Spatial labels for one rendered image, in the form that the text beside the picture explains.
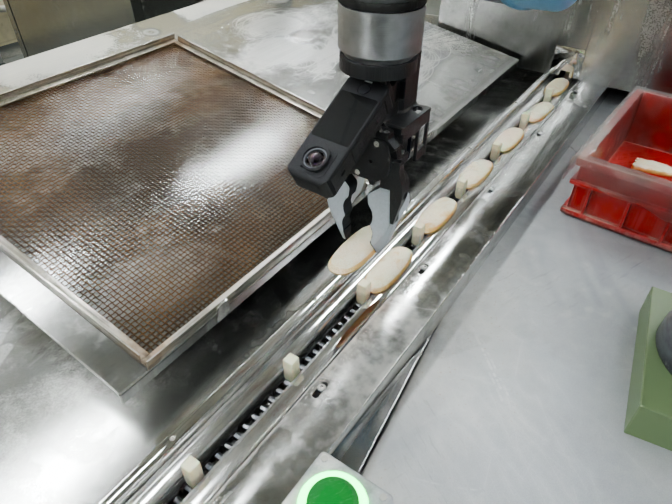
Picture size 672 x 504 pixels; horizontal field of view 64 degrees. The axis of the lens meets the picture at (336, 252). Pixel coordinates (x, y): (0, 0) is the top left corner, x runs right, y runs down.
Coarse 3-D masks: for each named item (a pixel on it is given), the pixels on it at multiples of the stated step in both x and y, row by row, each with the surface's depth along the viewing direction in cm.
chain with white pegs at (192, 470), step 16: (544, 96) 109; (528, 112) 100; (496, 144) 90; (464, 192) 83; (416, 224) 73; (416, 240) 74; (368, 288) 64; (352, 304) 65; (288, 368) 55; (288, 384) 57; (272, 400) 55; (256, 416) 54; (224, 448) 51; (192, 464) 46; (208, 464) 50; (192, 480) 47; (176, 496) 47
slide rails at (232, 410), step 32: (448, 192) 83; (448, 224) 76; (416, 256) 71; (352, 288) 66; (320, 320) 62; (352, 320) 62; (288, 352) 58; (320, 352) 58; (256, 384) 55; (224, 416) 52; (192, 448) 50; (160, 480) 47
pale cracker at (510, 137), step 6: (504, 132) 96; (510, 132) 96; (516, 132) 96; (522, 132) 96; (498, 138) 94; (504, 138) 94; (510, 138) 94; (516, 138) 94; (504, 144) 93; (510, 144) 93; (516, 144) 94; (504, 150) 92
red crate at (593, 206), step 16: (624, 144) 100; (640, 144) 99; (624, 160) 95; (656, 160) 95; (576, 192) 80; (592, 192) 79; (560, 208) 83; (576, 208) 82; (592, 208) 80; (608, 208) 79; (624, 208) 77; (640, 208) 76; (608, 224) 79; (624, 224) 78; (640, 224) 77; (656, 224) 75; (640, 240) 78; (656, 240) 76
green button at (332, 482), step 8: (320, 480) 42; (328, 480) 42; (336, 480) 42; (344, 480) 42; (312, 488) 41; (320, 488) 41; (328, 488) 41; (336, 488) 41; (344, 488) 41; (352, 488) 41; (312, 496) 41; (320, 496) 41; (328, 496) 41; (336, 496) 41; (344, 496) 41; (352, 496) 41
